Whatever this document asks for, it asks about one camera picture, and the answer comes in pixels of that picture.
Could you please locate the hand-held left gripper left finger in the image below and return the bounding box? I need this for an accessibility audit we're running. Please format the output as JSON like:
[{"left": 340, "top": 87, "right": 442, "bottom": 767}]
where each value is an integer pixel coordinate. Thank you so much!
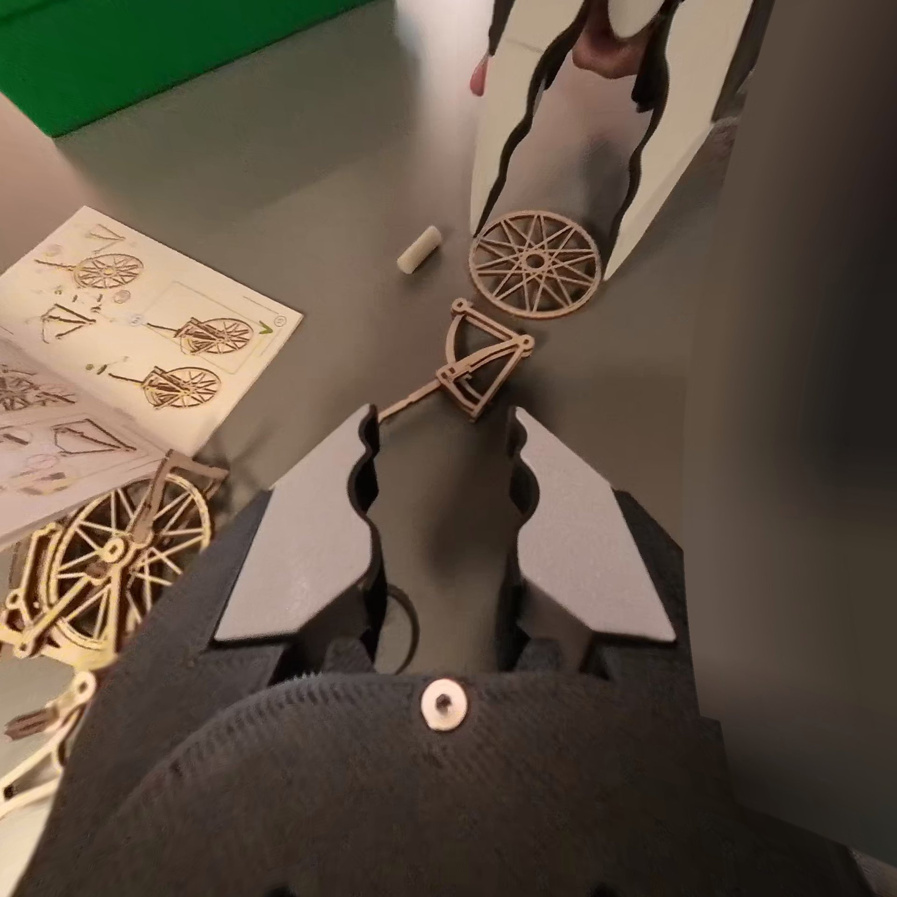
[{"left": 212, "top": 403, "right": 390, "bottom": 674}]

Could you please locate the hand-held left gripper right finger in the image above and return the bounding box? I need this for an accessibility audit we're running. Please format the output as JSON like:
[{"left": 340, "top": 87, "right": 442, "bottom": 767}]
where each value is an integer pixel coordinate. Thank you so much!
[{"left": 499, "top": 405, "right": 678, "bottom": 670}]

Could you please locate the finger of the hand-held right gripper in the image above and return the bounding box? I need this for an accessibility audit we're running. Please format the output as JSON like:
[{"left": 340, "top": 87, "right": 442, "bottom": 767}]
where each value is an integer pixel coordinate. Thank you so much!
[
  {"left": 601, "top": 0, "right": 775, "bottom": 283},
  {"left": 470, "top": 0, "right": 586, "bottom": 241}
]

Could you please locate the wooden spoked wheel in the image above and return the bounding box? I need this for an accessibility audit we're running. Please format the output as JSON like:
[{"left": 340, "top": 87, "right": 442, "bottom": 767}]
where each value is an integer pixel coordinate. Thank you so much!
[{"left": 468, "top": 209, "right": 604, "bottom": 323}]

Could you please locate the wooden bicycle frame part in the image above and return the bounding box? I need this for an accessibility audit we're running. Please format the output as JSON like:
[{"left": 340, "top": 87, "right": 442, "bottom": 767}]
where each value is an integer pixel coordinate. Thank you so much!
[{"left": 378, "top": 298, "right": 537, "bottom": 425}]

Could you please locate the assembled wooden wheel model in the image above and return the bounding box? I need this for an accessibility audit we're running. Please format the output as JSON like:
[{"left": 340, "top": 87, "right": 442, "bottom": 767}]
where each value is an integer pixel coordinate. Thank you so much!
[{"left": 0, "top": 448, "right": 231, "bottom": 663}]

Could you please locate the person's right hand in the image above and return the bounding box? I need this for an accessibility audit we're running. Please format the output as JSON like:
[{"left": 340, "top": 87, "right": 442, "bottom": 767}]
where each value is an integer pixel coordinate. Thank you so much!
[{"left": 573, "top": 10, "right": 649, "bottom": 79}]

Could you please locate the white wax cylinder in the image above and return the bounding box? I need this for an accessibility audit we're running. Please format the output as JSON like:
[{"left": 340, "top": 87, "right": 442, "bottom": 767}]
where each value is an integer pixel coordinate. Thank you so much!
[{"left": 396, "top": 224, "right": 442, "bottom": 276}]

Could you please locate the wooden pedal crank part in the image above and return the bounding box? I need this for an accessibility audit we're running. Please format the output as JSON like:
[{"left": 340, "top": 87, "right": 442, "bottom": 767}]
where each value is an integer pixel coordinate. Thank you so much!
[{"left": 0, "top": 669, "right": 99, "bottom": 821}]

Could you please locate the assembly instruction booklet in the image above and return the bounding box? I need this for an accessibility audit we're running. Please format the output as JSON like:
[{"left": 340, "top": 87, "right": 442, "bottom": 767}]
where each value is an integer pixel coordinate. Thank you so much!
[{"left": 0, "top": 205, "right": 304, "bottom": 548}]

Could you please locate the green box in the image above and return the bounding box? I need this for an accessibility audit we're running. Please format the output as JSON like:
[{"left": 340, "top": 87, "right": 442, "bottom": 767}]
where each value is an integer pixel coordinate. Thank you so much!
[{"left": 0, "top": 0, "right": 390, "bottom": 137}]

